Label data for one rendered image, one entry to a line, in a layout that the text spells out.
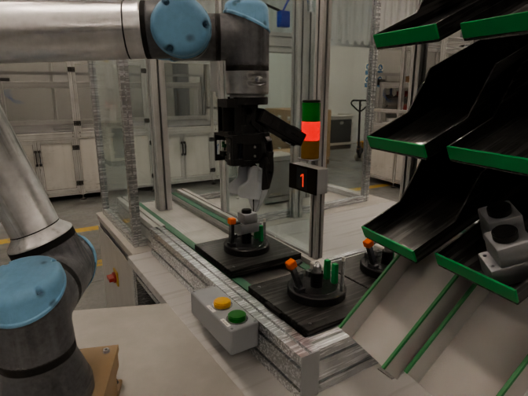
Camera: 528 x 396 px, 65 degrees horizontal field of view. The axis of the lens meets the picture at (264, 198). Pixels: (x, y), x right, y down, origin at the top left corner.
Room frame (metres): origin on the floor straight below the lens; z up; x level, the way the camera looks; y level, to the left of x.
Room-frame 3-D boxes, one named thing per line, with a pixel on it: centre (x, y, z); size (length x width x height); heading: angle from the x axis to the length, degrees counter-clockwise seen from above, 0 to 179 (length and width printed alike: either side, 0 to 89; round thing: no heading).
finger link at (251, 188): (0.74, 0.02, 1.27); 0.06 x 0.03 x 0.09; 123
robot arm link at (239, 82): (0.75, 0.03, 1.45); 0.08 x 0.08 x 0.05
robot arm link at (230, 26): (0.76, 0.03, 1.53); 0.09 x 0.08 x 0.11; 97
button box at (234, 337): (0.87, 0.10, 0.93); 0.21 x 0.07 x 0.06; 33
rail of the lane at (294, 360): (1.07, 0.15, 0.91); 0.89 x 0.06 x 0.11; 33
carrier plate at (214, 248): (1.20, 0.05, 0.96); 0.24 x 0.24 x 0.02; 33
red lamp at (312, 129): (1.14, -0.13, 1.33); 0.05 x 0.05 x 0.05
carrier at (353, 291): (0.92, -0.13, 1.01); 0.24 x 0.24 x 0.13; 33
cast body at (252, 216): (1.21, 0.04, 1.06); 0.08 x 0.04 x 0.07; 123
